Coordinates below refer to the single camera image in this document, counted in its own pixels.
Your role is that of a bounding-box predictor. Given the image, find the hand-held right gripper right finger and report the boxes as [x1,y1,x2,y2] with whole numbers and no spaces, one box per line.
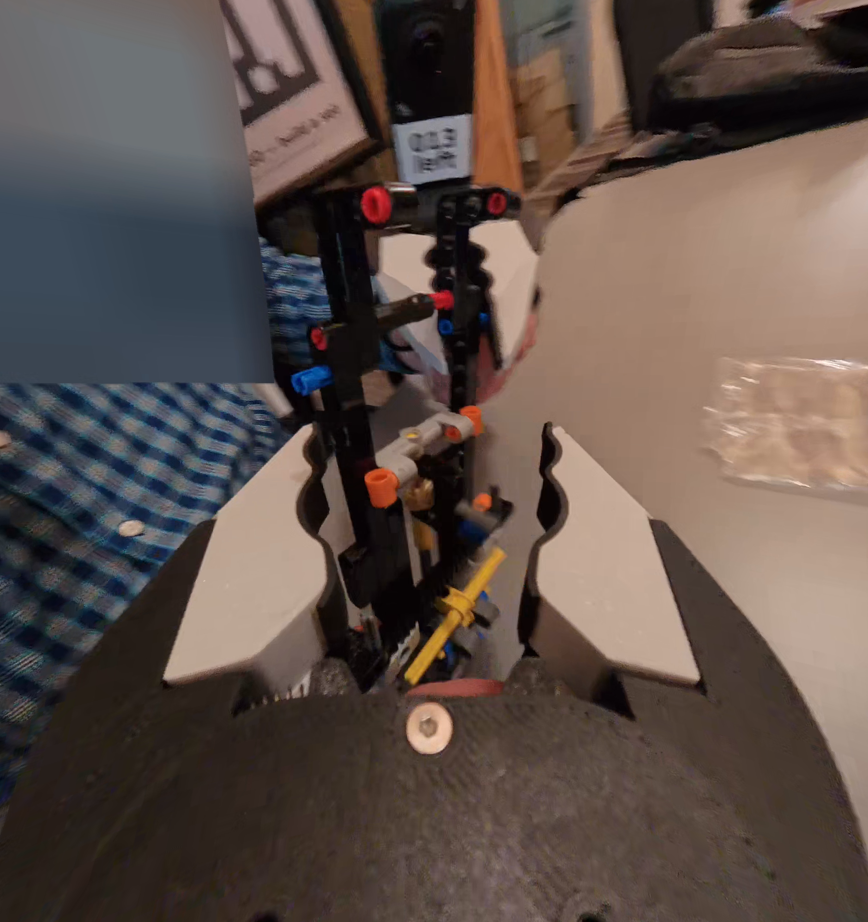
[517,421,703,685]

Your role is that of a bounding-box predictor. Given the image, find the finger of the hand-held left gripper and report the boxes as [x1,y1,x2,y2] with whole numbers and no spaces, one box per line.
[470,216,543,376]
[373,232,451,379]

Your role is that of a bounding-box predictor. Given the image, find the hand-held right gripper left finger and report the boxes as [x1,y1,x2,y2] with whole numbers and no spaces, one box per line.
[162,424,354,689]

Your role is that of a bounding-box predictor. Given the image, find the black lego technic assembly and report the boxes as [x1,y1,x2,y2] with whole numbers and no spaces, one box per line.
[290,183,523,687]

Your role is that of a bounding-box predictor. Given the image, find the person's left forearm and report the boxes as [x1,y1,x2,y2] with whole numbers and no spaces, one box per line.
[260,241,330,383]

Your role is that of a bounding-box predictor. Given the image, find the orange wooden board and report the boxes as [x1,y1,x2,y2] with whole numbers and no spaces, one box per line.
[472,0,525,195]

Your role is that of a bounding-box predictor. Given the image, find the cardboard boxes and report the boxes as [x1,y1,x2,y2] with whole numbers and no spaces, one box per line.
[509,43,586,181]

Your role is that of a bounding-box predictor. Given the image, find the framed paper sign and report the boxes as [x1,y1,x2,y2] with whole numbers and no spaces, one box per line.
[218,0,385,213]

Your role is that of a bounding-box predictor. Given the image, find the blue plaid shirt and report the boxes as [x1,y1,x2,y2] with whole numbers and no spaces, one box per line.
[0,382,313,815]

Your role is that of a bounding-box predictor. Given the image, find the clear plastic bag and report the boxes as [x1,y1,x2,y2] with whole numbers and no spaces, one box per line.
[700,355,868,501]

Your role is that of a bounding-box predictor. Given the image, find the black backpack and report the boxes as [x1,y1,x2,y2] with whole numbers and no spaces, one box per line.
[650,14,868,134]

